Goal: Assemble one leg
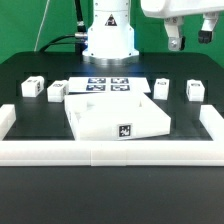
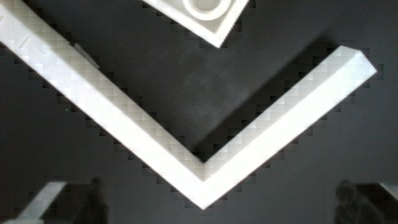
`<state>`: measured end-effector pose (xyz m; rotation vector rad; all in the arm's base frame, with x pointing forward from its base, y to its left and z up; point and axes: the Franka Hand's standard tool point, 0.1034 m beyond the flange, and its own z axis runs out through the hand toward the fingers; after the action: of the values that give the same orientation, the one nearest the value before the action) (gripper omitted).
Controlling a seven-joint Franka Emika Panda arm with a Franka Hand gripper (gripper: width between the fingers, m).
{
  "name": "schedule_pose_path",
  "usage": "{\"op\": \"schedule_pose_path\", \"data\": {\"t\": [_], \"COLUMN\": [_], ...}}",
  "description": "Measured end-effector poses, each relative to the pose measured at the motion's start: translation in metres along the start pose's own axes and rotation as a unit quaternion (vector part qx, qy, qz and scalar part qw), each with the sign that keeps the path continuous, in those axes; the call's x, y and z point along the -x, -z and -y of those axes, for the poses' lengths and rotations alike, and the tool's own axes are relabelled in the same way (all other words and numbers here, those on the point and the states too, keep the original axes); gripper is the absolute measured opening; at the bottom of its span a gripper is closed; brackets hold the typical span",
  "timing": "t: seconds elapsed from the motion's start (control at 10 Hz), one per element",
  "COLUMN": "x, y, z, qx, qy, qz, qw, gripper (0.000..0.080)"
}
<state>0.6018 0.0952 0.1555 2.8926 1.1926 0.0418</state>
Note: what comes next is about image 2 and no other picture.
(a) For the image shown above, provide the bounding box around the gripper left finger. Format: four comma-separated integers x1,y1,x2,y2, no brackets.
11,178,109,224

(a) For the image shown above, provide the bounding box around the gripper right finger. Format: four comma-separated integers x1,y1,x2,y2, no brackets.
334,180,398,224

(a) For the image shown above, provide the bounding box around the white square tabletop part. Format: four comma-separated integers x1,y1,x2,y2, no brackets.
142,0,249,47

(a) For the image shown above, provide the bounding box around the white U-shaped obstacle fence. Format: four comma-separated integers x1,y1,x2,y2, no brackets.
0,0,377,208

